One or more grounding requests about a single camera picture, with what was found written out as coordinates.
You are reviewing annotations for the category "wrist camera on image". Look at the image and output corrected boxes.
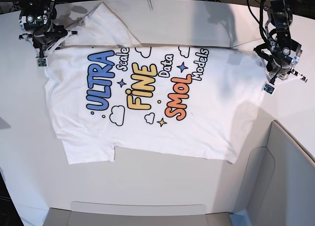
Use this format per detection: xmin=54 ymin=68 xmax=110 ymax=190
xmin=36 ymin=58 xmax=47 ymax=68
xmin=263 ymin=82 xmax=275 ymax=96

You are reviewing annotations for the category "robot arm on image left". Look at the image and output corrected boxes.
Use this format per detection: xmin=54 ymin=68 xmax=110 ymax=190
xmin=19 ymin=0 xmax=78 ymax=67

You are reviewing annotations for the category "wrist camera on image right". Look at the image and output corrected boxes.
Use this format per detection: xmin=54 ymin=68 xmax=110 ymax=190
xmin=263 ymin=82 xmax=275 ymax=96

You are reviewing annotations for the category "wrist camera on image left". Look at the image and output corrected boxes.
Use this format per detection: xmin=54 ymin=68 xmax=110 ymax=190
xmin=36 ymin=58 xmax=47 ymax=68

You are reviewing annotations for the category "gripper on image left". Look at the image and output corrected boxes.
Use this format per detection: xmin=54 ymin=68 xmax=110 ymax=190
xmin=19 ymin=25 xmax=78 ymax=59

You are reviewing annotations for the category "grey side panel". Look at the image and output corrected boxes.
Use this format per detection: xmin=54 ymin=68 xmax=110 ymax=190
xmin=230 ymin=121 xmax=315 ymax=226

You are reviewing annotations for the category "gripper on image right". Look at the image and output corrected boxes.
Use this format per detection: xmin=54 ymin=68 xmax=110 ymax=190
xmin=254 ymin=45 xmax=308 ymax=85

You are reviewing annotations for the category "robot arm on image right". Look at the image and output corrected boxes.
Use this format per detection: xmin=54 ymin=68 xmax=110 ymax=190
xmin=247 ymin=0 xmax=308 ymax=85

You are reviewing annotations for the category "white printed t-shirt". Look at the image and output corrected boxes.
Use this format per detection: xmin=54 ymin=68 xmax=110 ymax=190
xmin=45 ymin=4 xmax=266 ymax=164

